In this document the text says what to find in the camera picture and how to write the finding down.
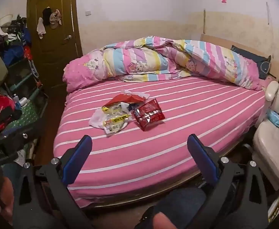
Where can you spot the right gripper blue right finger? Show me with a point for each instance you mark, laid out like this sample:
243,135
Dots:
205,158

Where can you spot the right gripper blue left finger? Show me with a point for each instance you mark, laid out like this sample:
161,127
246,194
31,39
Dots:
74,159

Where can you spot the white plastic bag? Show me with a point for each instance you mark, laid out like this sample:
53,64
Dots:
97,117

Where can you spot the clear yellow plastic wrapper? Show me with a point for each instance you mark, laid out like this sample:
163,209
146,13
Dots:
117,116

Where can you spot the red plastic bag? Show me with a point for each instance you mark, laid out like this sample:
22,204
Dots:
126,98

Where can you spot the red snack packet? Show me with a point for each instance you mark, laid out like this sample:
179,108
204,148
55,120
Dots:
148,114

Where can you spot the cluttered clothes rack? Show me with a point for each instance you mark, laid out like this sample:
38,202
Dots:
22,100

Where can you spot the pink striped bed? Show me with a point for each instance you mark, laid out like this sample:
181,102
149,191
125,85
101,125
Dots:
133,162

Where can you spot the cream leather office chair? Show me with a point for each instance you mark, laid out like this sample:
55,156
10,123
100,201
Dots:
266,137

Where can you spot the brown wooden door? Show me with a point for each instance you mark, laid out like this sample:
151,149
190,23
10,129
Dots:
59,45

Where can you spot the colourful striped cartoon duvet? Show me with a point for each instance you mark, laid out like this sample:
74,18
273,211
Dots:
156,58

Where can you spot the dark blue pillow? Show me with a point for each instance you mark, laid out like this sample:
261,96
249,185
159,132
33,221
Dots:
263,63

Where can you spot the clothes hanging on door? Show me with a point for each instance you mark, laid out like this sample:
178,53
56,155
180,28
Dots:
49,18

